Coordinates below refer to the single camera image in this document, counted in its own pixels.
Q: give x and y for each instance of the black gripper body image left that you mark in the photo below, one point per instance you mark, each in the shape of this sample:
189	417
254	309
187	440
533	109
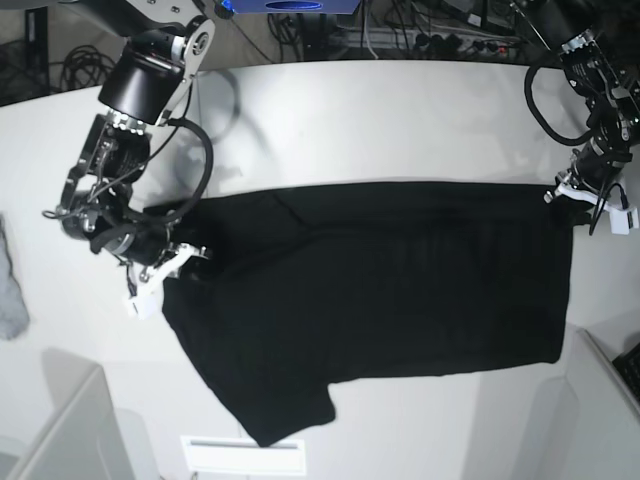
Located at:
137	242

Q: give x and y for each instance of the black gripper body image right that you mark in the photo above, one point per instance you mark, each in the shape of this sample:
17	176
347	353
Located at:
593	169

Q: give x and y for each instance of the black T-shirt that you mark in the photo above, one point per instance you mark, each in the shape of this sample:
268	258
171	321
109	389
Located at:
329	284

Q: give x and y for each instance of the black robot arm image left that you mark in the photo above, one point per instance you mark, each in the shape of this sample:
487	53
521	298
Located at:
166	42

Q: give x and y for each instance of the grey cloth at left edge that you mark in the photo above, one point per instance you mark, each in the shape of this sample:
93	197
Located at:
15	319

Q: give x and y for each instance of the black keyboard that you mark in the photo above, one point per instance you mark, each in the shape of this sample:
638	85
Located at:
628	367

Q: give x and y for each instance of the white partition panel left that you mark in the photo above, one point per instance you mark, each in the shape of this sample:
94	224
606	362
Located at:
85	436

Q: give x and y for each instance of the white partition panel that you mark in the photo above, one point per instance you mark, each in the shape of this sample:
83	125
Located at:
85	436
583	424

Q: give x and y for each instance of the white partition panel right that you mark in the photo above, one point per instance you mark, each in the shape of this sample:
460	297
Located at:
583	424

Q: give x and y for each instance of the blue box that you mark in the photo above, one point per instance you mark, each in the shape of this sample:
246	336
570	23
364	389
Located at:
293	6

